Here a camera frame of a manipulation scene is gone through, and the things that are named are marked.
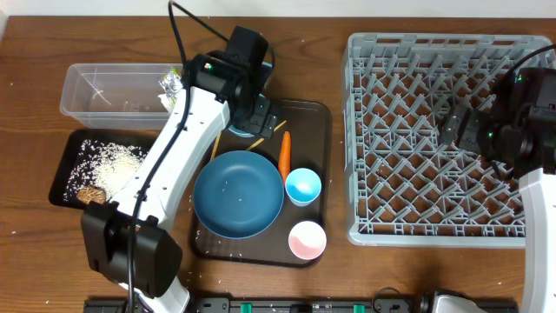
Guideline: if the orange carrot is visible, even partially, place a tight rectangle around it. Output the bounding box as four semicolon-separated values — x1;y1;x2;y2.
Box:
278;131;292;183

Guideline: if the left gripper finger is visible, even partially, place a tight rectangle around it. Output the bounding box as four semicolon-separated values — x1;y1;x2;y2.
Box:
260;113;278;139
236;95;272;135

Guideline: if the black mounting rail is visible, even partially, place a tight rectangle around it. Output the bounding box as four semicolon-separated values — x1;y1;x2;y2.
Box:
83;297;519;313

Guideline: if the dark blue plate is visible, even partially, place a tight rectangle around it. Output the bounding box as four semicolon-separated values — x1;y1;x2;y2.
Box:
193;150;285;239

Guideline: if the small pink cup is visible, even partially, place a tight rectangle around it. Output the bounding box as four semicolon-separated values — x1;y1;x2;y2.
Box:
288;221;327;260

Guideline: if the white napkin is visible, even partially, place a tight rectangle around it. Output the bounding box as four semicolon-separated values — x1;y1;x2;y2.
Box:
158;94;176;113

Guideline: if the light blue bowl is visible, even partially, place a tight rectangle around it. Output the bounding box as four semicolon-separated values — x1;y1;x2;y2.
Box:
228;62;272;138

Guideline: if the wooden chopstick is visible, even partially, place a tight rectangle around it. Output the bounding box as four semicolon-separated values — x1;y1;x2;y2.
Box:
246;120;287;151
209;132;222;161

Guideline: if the brown walnut-like food piece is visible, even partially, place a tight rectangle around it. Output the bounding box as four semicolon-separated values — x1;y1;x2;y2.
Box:
76;186;107;204

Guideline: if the clear plastic bin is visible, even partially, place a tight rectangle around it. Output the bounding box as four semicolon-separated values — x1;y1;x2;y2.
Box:
60;63;182;130

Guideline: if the yellow snack wrapper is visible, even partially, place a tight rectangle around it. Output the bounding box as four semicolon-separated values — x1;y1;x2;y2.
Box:
159;67;182;105

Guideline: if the grey dishwasher rack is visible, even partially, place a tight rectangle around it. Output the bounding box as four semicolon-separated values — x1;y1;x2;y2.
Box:
341;32;555;249

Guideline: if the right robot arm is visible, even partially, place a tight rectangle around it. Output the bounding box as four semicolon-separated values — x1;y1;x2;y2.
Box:
440;68;555;312

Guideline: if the black tray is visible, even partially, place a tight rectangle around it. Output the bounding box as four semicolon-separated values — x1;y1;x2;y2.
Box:
49;129;156;210

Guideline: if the small blue cup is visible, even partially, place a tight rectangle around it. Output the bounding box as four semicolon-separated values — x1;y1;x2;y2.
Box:
285;168;322;207

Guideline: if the brown serving tray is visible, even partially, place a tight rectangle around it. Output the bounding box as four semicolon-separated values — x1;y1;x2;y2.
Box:
189;100;332;268

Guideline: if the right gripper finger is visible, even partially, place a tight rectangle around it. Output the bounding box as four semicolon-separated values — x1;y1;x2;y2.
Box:
439;104;469;145
455;108;491;152

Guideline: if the pile of white rice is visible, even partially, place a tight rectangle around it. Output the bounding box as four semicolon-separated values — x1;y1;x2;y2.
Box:
63;139;148;203

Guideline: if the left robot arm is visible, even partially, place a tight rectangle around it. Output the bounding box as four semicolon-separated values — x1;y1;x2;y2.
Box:
81;51;277;312

